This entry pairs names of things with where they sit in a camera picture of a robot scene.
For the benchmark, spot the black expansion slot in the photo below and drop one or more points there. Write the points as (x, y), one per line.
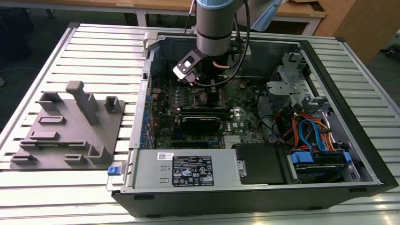
(187, 144)

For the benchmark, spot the wooden cabinet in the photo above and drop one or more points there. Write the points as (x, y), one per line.
(359, 23)

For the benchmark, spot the black graphics card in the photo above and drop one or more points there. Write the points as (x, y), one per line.
(200, 125)

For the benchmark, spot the green motherboard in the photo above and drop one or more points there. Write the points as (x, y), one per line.
(247, 117)

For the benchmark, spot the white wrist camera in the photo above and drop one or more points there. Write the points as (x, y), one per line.
(184, 65)

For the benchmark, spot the grey case latch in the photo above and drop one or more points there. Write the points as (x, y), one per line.
(149, 39)

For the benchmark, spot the black PC case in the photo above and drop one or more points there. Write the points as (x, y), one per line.
(219, 201)

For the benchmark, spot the silver chipset heat sink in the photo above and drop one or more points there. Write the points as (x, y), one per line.
(232, 139)

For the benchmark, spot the hard disk blue carrier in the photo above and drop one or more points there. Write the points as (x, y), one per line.
(300, 158)

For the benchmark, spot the silver power supply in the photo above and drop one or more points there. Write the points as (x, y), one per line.
(149, 168)

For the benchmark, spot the blue plastic latch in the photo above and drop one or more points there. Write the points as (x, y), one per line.
(112, 171)

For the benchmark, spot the grey metal drive cage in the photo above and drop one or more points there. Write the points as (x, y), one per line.
(281, 90)

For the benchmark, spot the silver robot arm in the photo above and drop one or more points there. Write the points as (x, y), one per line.
(213, 28)

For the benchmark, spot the CPU socket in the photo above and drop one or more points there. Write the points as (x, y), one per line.
(200, 106)

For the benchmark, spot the black plastic shroud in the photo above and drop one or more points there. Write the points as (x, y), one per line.
(265, 164)

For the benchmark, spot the grey wheeled stand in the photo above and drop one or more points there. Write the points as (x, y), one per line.
(393, 49)

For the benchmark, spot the wooden desk white frame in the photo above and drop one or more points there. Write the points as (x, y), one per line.
(77, 2)
(300, 12)

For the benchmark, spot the grey parts rack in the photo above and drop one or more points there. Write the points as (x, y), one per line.
(72, 131)

